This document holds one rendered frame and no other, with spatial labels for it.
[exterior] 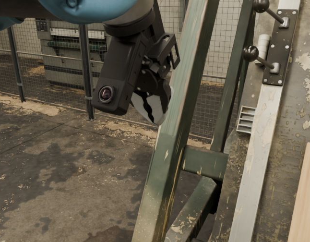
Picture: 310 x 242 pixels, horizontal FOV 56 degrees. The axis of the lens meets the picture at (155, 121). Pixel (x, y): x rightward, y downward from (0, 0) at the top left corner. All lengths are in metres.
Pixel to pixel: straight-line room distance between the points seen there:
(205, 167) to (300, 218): 0.27
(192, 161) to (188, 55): 0.31
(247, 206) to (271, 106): 0.25
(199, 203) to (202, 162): 0.40
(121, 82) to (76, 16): 0.21
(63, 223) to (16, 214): 0.41
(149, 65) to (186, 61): 0.44
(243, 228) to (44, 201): 2.09
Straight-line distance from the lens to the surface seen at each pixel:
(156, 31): 0.45
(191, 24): 0.89
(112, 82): 0.38
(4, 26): 0.32
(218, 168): 0.85
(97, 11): 0.17
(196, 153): 0.87
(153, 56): 0.42
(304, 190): 0.79
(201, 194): 1.29
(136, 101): 0.49
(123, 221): 2.34
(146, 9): 0.38
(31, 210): 2.62
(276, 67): 0.79
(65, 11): 0.17
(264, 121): 0.77
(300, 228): 0.79
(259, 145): 0.77
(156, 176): 0.82
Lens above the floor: 1.56
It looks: 23 degrees down
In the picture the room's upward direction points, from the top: straight up
